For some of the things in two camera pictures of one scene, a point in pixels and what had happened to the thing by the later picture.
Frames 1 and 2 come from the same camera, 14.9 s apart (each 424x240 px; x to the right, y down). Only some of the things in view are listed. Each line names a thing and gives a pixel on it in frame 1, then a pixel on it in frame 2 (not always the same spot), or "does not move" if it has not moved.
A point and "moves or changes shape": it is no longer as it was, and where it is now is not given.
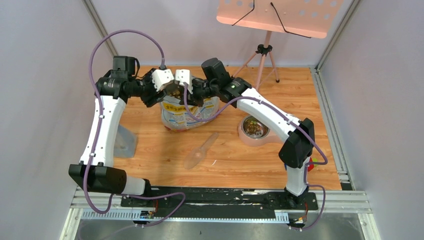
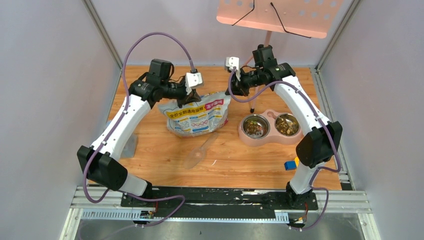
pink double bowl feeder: (252, 132) does not move
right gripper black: (193, 99) to (239, 87)
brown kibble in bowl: (252, 126) does not move
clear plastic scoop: (197, 155) does not move
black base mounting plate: (217, 203) does not move
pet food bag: (175, 118) moves or changes shape
